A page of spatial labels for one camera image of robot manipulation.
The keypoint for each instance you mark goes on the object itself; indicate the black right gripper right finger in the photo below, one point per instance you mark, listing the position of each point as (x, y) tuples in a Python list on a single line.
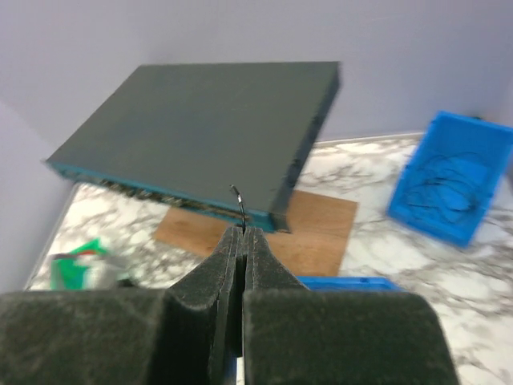
[(293, 335)]

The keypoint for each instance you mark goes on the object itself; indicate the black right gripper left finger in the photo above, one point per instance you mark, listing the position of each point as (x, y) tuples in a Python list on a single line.
[(178, 335)]

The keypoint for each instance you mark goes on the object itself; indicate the near blue plastic bin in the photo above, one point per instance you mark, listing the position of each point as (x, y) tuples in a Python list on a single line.
[(349, 284)]

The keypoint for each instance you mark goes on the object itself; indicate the blue plastic bin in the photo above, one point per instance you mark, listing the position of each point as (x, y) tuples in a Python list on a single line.
[(349, 284), (446, 188)]

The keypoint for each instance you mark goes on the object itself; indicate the brown wooden board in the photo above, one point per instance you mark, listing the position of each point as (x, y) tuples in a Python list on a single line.
[(320, 231)]

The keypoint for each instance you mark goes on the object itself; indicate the green plastic bin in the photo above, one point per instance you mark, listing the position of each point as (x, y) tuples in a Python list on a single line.
[(68, 273)]

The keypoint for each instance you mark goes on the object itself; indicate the far blue plastic bin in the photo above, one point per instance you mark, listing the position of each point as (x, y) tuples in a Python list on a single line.
[(446, 188)]

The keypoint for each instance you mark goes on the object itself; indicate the grey network switch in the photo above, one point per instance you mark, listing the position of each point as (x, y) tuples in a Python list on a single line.
[(226, 140)]

